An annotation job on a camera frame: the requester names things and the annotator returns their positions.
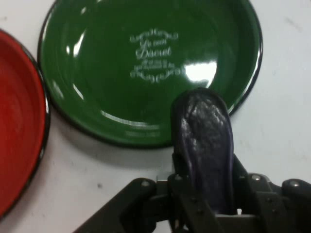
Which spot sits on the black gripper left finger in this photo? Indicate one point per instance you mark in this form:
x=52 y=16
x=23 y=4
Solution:
x=155 y=206

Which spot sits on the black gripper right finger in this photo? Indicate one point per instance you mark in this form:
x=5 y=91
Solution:
x=267 y=196

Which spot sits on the purple toy eggplant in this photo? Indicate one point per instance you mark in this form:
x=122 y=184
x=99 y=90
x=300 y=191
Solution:
x=206 y=145

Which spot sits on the green enamel plate with print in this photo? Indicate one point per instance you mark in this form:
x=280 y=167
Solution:
x=116 y=85

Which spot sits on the red enamel plate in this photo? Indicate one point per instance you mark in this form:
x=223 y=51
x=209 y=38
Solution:
x=19 y=121

